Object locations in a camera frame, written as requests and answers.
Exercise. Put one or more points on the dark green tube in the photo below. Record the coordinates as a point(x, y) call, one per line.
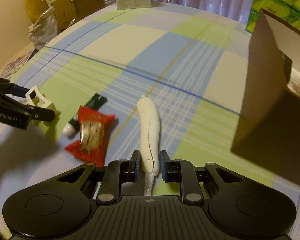
point(90, 108)

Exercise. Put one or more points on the clear plastic bag clutter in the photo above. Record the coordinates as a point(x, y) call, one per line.
point(44, 29)

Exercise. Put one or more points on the plaid tablecloth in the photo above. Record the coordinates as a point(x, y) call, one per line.
point(191, 62)

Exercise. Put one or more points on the brown white storage box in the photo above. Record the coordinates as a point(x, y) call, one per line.
point(268, 130)

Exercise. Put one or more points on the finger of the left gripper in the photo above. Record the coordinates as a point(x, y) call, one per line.
point(16, 90)
point(41, 114)

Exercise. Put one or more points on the white handheld device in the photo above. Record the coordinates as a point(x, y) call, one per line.
point(149, 141)

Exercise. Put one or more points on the red snack packet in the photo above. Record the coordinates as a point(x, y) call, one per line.
point(91, 147)

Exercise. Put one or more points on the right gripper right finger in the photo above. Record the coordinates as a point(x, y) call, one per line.
point(181, 172)

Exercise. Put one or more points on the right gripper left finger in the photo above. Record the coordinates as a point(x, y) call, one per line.
point(117, 173)

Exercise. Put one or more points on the brown cardboard hanger boxes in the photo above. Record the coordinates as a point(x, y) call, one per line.
point(67, 11)

